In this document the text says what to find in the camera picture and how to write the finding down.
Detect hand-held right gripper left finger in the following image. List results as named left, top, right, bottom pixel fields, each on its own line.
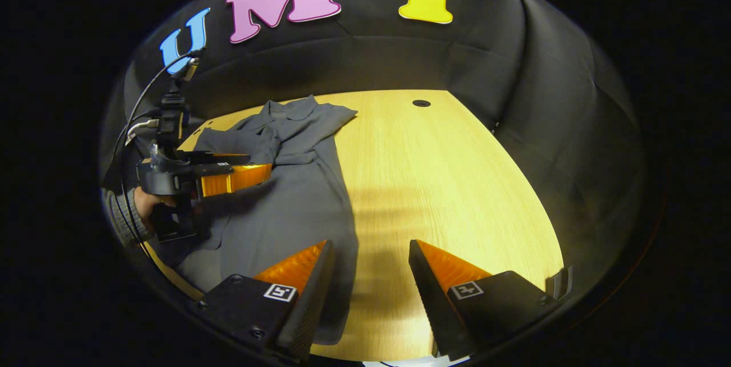
left=197, top=240, right=335, bottom=363

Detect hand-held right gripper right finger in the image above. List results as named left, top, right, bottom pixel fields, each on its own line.
left=408, top=239, right=563, bottom=362

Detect grey collared shirt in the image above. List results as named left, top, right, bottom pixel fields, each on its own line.
left=146, top=95, right=359, bottom=345

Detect black backdrop cloth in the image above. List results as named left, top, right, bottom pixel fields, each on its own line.
left=100, top=0, right=646, bottom=299

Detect white-tipped cable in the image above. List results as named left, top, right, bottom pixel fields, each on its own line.
left=124, top=119, right=159, bottom=146

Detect black cable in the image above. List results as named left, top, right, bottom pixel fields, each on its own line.
left=113, top=56, right=192, bottom=236

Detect small grey metal bracket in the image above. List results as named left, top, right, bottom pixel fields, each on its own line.
left=545, top=266, right=574, bottom=300

